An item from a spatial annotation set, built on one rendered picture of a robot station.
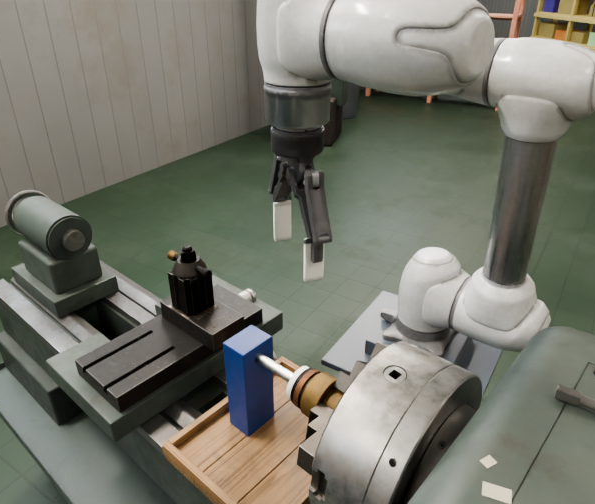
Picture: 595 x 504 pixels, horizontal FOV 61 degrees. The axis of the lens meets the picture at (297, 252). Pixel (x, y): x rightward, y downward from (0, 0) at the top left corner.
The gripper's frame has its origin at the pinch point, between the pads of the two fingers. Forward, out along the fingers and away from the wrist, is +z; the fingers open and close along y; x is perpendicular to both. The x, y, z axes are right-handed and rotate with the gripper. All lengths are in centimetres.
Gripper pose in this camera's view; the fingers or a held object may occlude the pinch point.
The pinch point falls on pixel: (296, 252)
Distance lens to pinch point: 79.5
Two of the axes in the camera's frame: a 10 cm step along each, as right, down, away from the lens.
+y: -3.6, -4.5, 8.1
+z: 0.0, 8.7, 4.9
